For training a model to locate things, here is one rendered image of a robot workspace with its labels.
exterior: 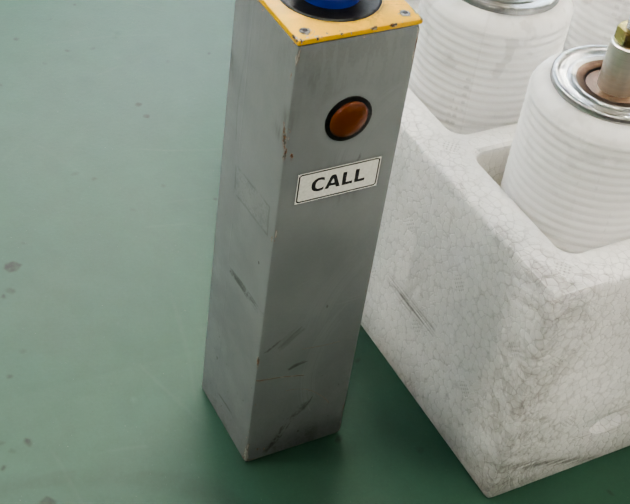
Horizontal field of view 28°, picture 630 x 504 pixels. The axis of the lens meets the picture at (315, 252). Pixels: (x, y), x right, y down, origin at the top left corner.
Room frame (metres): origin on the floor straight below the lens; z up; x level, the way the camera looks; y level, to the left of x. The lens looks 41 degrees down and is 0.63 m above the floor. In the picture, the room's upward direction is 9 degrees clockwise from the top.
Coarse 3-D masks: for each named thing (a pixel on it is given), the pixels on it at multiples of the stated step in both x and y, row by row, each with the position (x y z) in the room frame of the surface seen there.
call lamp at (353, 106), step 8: (344, 104) 0.52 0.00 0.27; (352, 104) 0.52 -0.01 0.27; (360, 104) 0.53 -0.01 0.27; (336, 112) 0.52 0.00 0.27; (344, 112) 0.52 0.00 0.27; (352, 112) 0.52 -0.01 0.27; (360, 112) 0.53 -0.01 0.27; (368, 112) 0.53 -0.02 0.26; (336, 120) 0.52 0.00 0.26; (344, 120) 0.52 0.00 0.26; (352, 120) 0.52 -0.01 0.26; (360, 120) 0.53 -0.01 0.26; (336, 128) 0.52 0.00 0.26; (344, 128) 0.52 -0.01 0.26; (352, 128) 0.52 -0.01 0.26; (360, 128) 0.53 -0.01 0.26; (336, 136) 0.52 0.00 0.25; (344, 136) 0.52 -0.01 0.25
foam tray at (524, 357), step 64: (512, 128) 0.66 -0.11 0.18; (448, 192) 0.60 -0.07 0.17; (384, 256) 0.64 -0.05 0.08; (448, 256) 0.58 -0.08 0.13; (512, 256) 0.54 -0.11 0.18; (576, 256) 0.54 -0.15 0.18; (384, 320) 0.62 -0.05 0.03; (448, 320) 0.57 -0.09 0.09; (512, 320) 0.53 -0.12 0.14; (576, 320) 0.52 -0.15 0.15; (448, 384) 0.56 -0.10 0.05; (512, 384) 0.52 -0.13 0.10; (576, 384) 0.53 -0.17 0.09; (512, 448) 0.51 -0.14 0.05; (576, 448) 0.54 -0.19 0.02
